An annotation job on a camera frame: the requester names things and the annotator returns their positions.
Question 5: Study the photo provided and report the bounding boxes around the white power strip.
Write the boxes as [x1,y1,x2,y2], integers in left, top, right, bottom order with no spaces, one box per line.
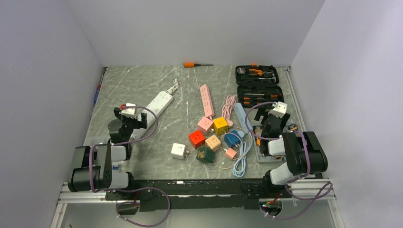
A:
[131,91,173,140]

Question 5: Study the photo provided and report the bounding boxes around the light blue power strip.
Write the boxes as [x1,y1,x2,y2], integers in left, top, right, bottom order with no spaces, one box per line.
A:
[234,103,256,139]

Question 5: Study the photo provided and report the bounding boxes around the light blue round plug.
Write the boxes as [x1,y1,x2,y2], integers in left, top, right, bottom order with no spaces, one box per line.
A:
[237,130,245,139]

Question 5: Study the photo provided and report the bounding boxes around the pink power cable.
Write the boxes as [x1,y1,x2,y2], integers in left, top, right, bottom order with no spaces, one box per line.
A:
[221,95,237,122]

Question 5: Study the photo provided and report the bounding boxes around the dark blue cube socket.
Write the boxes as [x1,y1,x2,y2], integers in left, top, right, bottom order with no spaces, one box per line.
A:
[224,130,242,148]

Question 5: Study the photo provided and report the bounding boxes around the yellow cube socket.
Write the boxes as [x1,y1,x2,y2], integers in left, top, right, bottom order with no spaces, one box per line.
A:
[213,117,229,135]

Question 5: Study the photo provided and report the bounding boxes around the white cube socket tiger print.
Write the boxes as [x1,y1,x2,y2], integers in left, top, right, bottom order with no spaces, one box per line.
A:
[170,143,186,160]

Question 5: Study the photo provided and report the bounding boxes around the salmon usb charger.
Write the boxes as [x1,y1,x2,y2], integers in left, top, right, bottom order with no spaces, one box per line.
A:
[225,148,237,160]

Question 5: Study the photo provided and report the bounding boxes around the pink power strip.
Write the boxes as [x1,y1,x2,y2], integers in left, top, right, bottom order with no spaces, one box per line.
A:
[200,84,215,120]

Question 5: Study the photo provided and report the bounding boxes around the beige cube socket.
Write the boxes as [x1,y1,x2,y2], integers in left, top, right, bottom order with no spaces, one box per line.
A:
[205,135,221,151]

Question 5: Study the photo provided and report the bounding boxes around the red cube socket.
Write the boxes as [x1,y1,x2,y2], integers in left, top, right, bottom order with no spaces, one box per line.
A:
[188,130,206,149]

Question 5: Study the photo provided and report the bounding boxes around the pink cube socket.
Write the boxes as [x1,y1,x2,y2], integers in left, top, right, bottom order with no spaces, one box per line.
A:
[197,116,213,134]

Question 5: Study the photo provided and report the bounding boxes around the green cube socket lion print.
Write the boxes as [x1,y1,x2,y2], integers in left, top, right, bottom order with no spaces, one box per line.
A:
[196,147,215,163]

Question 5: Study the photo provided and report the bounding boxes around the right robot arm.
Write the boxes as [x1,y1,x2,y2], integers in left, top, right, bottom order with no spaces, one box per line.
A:
[253,108,328,197]

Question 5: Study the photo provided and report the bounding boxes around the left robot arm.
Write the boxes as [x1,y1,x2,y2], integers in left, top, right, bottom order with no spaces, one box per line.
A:
[67,103,148,200]

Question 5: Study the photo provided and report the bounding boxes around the grey tool tray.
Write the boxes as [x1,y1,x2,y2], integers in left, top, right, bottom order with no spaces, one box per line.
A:
[254,123,299,163]

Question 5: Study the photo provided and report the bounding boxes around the black tool case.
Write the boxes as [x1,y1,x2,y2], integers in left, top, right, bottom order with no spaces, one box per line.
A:
[235,65,284,108]

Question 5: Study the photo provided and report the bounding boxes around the red blue pen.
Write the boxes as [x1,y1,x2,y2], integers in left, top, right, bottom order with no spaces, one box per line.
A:
[93,83,102,104]

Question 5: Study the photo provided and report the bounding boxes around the orange pliers in case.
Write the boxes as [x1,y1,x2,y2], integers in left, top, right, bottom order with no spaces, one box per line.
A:
[248,68,274,77]

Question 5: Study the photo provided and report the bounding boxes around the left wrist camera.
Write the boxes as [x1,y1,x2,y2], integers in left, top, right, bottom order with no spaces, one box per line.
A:
[120,103,137,118]

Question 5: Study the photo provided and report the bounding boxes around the thin pink charging cable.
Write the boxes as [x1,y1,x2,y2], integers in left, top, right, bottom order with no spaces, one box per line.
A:
[212,125,252,170]

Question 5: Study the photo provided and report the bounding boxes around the white coiled power cable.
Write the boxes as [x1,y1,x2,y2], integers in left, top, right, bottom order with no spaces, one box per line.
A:
[166,79,180,95]

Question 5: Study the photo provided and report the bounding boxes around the light blue power cable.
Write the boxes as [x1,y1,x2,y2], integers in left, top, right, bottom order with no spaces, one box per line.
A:
[232,132,254,179]

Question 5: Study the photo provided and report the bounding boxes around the orange handled screwdriver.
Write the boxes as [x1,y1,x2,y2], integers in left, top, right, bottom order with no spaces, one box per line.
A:
[183,62,213,68]

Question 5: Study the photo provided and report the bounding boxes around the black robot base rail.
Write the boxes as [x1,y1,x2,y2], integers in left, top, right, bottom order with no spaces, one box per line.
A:
[105,177,291,212]

